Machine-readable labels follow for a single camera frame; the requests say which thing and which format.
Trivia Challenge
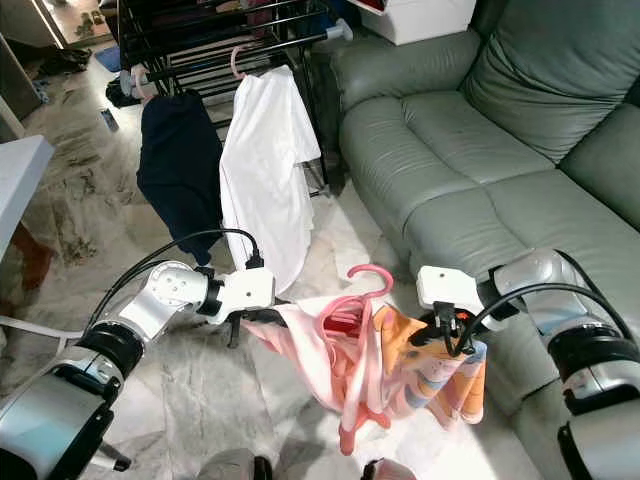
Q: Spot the pink cartoon print garment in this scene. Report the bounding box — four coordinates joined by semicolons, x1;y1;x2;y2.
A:
243;298;489;456

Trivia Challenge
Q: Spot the black garment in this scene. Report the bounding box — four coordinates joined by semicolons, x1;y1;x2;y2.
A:
137;90;226;266

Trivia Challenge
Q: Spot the grey left robot leg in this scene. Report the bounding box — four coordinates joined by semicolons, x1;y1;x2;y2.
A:
200;450;271;480

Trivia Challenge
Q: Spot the grey robot leg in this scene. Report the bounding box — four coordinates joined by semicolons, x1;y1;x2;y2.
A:
360;458;411;480
200;450;271;480

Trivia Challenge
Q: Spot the grey right robot leg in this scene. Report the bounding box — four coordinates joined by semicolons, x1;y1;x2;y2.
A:
360;458;411;480

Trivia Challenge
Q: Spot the white shirt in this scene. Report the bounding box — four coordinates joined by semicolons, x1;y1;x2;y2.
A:
220;65;323;296

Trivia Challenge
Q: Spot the grey-green leather sofa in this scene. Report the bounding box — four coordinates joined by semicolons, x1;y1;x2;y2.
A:
328;0;640;480

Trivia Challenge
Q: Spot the black metal drying rack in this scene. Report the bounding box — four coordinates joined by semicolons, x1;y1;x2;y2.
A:
117;0;356;101

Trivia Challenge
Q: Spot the blue floor mat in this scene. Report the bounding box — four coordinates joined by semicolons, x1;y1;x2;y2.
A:
95;45;121;73

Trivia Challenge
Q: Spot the white box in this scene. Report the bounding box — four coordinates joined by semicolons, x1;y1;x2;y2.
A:
358;0;478;46

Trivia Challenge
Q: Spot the dark cloth heap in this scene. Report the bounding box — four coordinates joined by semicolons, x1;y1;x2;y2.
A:
40;48;91;76

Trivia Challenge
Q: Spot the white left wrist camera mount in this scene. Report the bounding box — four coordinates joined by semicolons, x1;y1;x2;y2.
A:
220;268;276;323

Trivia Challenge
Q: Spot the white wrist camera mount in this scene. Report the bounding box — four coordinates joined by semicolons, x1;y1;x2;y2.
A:
220;268;276;323
417;265;486;316

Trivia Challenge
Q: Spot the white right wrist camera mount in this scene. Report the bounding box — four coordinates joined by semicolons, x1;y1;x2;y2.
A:
417;265;486;316

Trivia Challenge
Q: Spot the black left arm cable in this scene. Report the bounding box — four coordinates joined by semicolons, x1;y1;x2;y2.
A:
85;228;266;331

